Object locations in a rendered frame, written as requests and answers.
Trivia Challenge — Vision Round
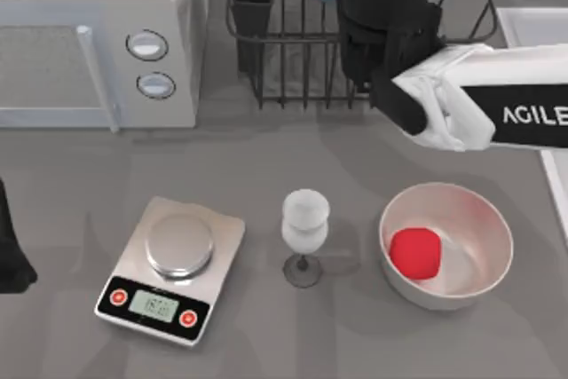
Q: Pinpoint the silver kitchen scale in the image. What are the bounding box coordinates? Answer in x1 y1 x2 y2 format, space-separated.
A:
93 195 247 347

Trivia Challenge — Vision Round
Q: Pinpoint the red rounded block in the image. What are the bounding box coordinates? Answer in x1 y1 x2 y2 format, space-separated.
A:
388 227 445 282

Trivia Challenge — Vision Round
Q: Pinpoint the microwave oven door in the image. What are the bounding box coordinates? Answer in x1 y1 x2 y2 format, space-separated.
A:
0 0 122 130

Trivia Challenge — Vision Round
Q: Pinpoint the frosted wine glass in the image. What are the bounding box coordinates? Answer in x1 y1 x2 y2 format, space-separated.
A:
280 189 332 289

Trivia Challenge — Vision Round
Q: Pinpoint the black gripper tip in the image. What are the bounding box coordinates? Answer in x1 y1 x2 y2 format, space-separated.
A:
0 177 39 296

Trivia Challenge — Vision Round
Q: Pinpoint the round grey microwave knob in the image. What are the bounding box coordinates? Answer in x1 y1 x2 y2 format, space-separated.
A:
135 71 178 100
125 28 170 62

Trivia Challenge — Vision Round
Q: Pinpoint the dark wire dish rack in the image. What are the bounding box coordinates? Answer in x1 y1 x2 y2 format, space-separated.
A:
224 0 498 110

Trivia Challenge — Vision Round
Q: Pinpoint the pale metal bowl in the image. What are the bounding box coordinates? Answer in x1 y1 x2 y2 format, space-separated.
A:
377 181 516 312

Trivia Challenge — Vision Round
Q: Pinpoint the pale microwave door handle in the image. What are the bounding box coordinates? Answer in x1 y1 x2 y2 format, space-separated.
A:
75 25 122 134

